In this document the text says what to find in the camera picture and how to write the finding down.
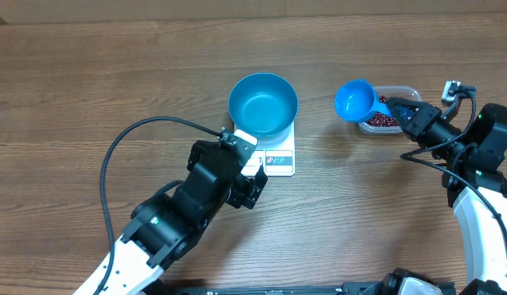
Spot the clear container of red beans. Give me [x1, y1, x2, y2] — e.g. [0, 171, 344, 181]
[358, 86, 422, 135]

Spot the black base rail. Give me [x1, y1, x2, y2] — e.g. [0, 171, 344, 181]
[154, 268, 457, 295]

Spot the teal metal bowl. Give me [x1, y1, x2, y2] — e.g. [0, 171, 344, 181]
[228, 72, 299, 138]

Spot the blue plastic measuring scoop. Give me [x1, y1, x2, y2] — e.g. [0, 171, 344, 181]
[334, 79, 392, 123]

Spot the white digital kitchen scale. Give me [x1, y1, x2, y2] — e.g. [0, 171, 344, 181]
[242, 122, 296, 177]

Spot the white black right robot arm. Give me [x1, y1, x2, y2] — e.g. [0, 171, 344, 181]
[386, 98, 507, 294]

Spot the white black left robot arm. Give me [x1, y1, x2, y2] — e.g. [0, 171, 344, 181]
[76, 135, 267, 295]

